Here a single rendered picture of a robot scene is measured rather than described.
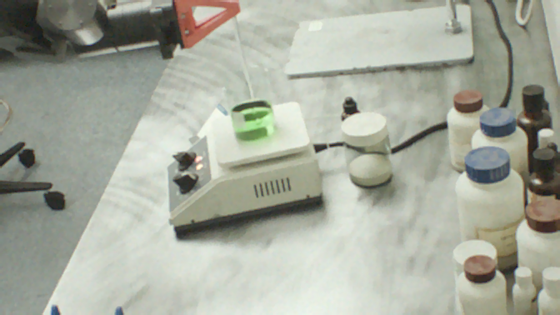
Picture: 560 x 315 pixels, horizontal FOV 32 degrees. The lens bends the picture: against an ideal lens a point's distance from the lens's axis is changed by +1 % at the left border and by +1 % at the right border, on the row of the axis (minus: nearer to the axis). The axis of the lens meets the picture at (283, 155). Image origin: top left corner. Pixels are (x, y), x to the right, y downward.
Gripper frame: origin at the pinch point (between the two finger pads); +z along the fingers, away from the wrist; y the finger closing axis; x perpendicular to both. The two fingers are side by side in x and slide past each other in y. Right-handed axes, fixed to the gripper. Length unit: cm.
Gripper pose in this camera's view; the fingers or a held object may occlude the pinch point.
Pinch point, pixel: (232, 7)
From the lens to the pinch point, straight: 119.1
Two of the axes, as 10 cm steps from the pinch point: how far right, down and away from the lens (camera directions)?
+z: 9.8, -1.7, -0.4
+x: 1.7, 8.4, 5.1
